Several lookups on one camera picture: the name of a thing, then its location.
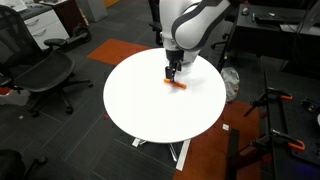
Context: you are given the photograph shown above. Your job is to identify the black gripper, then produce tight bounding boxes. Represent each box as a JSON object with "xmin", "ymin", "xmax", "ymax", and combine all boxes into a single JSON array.
[{"xmin": 165, "ymin": 49, "xmax": 185, "ymax": 83}]

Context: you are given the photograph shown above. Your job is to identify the orange marker pen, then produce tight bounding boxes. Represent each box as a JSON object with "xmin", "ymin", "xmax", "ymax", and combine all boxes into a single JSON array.
[{"xmin": 163, "ymin": 78, "xmax": 188, "ymax": 90}]

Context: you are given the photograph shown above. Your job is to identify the white plastic bag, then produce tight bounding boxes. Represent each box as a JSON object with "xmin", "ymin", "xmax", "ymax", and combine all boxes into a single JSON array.
[{"xmin": 221, "ymin": 67, "xmax": 241, "ymax": 103}]

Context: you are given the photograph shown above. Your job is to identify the white table base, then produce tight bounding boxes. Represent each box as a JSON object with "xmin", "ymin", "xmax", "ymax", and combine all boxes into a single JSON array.
[{"xmin": 131, "ymin": 137, "xmax": 192, "ymax": 172}]

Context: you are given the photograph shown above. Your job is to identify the grey bin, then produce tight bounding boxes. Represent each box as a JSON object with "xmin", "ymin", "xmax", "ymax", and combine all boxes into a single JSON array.
[{"xmin": 76, "ymin": 0, "xmax": 109, "ymax": 23}]

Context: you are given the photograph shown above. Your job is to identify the black kick scooter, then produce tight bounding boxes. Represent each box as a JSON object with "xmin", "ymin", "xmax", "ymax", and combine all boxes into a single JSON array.
[{"xmin": 44, "ymin": 22, "xmax": 92, "ymax": 51}]

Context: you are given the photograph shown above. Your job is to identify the black keyboard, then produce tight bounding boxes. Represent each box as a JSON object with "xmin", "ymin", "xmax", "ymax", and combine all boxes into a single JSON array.
[{"xmin": 254, "ymin": 13, "xmax": 285, "ymax": 25}]

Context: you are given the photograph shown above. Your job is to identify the black desk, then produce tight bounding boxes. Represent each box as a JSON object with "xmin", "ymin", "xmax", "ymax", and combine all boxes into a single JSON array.
[{"xmin": 216, "ymin": 0, "xmax": 320, "ymax": 80}]

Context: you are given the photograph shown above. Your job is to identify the dark brown cabinet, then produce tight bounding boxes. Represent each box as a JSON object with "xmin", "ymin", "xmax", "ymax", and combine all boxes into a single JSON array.
[{"xmin": 52, "ymin": 0, "xmax": 90, "ymax": 35}]

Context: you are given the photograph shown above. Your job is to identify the black mesh office chair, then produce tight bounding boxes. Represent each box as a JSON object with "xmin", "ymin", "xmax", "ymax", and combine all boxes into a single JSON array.
[{"xmin": 0, "ymin": 4, "xmax": 94, "ymax": 118}]

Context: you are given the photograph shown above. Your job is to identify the white drawer cabinet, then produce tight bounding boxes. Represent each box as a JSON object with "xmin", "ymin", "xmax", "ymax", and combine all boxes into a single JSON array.
[{"xmin": 19, "ymin": 6, "xmax": 71, "ymax": 51}]

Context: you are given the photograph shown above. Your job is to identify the black perforated work table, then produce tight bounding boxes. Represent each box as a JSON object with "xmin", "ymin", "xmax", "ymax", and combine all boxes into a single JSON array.
[{"xmin": 264, "ymin": 71, "xmax": 320, "ymax": 180}]

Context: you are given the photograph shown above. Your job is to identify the orange-handled black bar clamp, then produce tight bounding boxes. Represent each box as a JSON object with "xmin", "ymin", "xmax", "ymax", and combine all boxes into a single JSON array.
[
  {"xmin": 243, "ymin": 87, "xmax": 294, "ymax": 118},
  {"xmin": 251, "ymin": 128, "xmax": 306, "ymax": 156}
]

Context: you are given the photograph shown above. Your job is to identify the black stand post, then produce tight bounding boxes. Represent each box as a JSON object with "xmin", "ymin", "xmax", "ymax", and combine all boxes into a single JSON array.
[{"xmin": 226, "ymin": 128, "xmax": 242, "ymax": 180}]

